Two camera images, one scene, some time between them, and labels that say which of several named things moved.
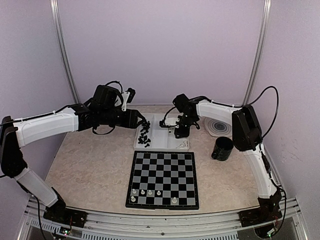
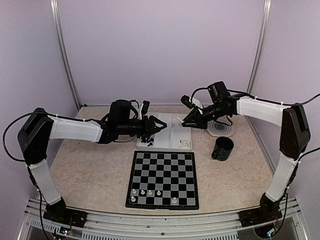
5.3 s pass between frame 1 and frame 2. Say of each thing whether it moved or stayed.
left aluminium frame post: stayed
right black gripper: moved
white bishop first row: stayed
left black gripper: moved
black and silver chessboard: stayed
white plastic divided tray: stayed
